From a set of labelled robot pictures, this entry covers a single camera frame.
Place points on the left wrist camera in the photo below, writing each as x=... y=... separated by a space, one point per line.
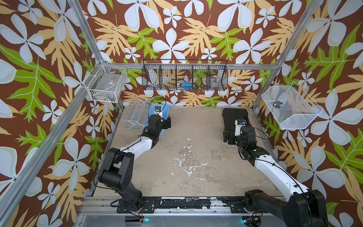
x=157 y=109

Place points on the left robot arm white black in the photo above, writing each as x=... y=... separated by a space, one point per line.
x=116 y=172

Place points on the black plastic tool case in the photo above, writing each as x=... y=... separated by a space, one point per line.
x=230 y=115

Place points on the blue item in black basket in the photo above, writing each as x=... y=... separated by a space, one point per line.
x=186 y=86

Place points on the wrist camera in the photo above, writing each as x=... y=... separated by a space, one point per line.
x=239 y=123
x=157 y=109

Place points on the blue clear plastic toolbox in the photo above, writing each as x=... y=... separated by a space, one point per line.
x=137 y=111

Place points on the small metal item in basket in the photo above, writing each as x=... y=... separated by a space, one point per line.
x=277 y=104

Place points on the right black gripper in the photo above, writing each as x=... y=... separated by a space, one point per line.
x=231 y=135

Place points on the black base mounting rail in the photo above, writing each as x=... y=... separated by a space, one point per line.
x=234 y=204

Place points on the white wire basket left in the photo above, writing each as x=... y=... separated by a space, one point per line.
x=105 y=82

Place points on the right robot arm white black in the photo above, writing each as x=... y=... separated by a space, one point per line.
x=301 y=207

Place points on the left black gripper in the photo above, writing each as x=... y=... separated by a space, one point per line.
x=166 y=123

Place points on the white mesh basket right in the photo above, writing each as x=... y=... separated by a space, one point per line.
x=298 y=109

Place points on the black wire mesh basket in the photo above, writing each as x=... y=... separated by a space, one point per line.
x=204 y=75

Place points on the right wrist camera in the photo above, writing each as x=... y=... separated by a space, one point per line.
x=239 y=123

